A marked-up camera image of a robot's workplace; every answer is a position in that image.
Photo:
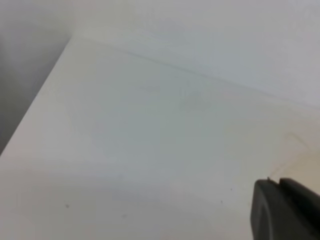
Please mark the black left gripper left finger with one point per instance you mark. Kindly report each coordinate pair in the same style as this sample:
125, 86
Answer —
272, 217

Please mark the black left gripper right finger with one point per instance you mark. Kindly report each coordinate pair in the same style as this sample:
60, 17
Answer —
305, 203

